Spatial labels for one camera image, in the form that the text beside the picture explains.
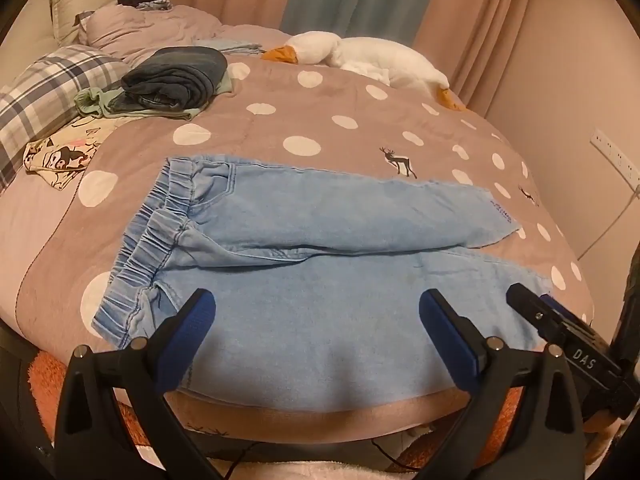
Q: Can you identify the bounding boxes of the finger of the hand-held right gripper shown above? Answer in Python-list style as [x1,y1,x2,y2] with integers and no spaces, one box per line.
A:
[506,283,568,345]
[539,294,592,332]

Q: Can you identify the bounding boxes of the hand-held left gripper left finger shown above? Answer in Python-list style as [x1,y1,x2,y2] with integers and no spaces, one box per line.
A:
[54,288,223,480]

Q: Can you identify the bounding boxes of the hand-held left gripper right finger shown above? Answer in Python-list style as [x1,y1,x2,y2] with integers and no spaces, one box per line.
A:
[418,288,586,480]

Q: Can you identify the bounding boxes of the light blue denim pants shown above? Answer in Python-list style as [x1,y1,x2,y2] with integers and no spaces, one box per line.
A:
[94,156,556,408]

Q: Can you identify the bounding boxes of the orange rug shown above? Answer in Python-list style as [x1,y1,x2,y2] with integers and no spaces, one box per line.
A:
[27,350,613,467]

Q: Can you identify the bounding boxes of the cartoon printed cloth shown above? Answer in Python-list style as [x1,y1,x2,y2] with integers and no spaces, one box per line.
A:
[23,116,121,192]

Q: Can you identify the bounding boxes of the polka dot blanket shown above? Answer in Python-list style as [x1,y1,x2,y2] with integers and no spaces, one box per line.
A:
[0,55,596,443]

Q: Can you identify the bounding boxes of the pale green garment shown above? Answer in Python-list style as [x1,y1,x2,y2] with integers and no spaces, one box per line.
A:
[75,72,233,121]

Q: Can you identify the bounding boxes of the dark folded jeans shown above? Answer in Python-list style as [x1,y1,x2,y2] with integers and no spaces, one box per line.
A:
[121,46,229,111]

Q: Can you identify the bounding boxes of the plaid pillow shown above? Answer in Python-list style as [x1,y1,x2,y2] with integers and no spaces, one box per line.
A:
[0,44,131,196]

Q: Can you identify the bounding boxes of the folded light blue cloth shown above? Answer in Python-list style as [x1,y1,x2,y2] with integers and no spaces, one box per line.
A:
[192,37,266,56]

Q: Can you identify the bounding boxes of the white goose plush toy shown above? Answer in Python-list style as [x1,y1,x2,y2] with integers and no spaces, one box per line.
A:
[262,31,466,112]

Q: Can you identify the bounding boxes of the lilac duvet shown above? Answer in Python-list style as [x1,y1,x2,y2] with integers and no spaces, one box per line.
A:
[80,4,301,68]

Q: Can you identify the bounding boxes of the beige pillow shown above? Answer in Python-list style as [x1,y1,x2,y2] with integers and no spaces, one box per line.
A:
[50,0,118,46]

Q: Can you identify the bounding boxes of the white power cable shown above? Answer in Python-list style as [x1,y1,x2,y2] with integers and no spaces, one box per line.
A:
[580,182,640,262]

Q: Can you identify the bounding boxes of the thin black cable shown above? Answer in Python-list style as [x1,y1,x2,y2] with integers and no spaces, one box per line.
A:
[369,439,422,472]

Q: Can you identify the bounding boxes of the white wall power strip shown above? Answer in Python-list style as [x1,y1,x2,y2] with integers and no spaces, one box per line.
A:
[590,128,640,186]

